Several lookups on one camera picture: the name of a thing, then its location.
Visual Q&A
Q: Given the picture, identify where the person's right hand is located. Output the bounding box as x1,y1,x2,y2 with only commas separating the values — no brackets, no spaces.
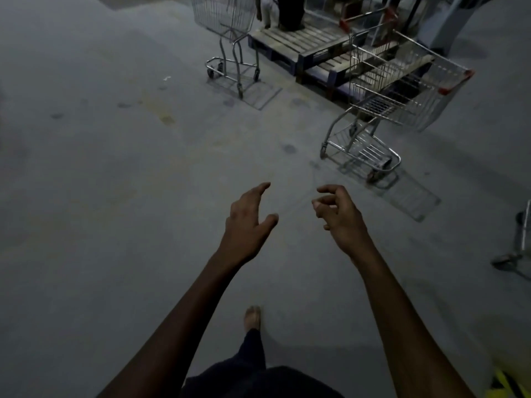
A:
311,184,376,261

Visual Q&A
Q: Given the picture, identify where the person's left hand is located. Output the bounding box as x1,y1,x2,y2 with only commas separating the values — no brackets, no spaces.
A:
215,182,279,266

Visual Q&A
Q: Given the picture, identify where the person's right forearm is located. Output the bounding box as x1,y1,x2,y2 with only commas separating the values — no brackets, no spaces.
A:
356,244,476,398

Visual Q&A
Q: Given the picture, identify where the person's left forearm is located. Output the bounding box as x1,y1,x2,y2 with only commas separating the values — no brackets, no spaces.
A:
97,250,243,398

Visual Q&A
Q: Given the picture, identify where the person's left foot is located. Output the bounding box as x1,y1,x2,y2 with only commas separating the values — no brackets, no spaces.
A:
243,305,263,333

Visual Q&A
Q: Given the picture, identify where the person's dark clothing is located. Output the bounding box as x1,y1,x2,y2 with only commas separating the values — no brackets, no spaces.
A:
180,329,345,398

